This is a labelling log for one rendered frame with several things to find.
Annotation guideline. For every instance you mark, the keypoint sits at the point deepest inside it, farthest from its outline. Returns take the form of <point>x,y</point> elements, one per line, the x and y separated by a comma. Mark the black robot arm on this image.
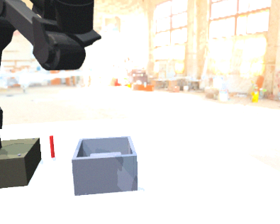
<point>58,32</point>

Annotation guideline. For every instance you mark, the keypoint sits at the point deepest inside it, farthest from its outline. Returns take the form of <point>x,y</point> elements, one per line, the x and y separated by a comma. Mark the red peg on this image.
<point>52,146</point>

